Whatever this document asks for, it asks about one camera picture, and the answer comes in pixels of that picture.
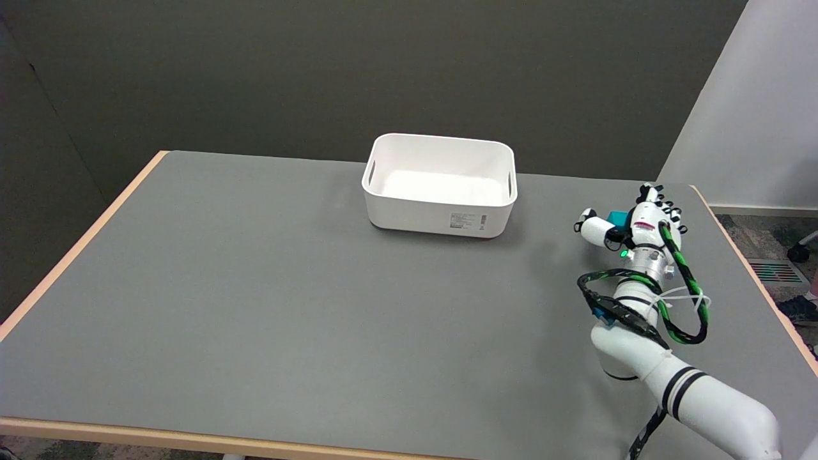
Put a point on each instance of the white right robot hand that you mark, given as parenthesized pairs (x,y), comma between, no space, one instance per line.
(639,223)

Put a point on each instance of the blue wooden cube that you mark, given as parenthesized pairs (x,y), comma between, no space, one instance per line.
(617,218)

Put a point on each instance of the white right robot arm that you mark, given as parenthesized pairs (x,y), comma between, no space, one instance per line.
(677,358)

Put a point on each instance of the floor vent grille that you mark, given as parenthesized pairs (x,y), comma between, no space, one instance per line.
(774,271)

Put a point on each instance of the black chair caster wheel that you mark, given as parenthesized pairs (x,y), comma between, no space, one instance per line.
(800,249)

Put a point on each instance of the dark shoe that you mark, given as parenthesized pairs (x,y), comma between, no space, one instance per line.
(799,310)

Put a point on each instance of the white plastic storage bin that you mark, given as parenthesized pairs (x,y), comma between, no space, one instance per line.
(441,185)

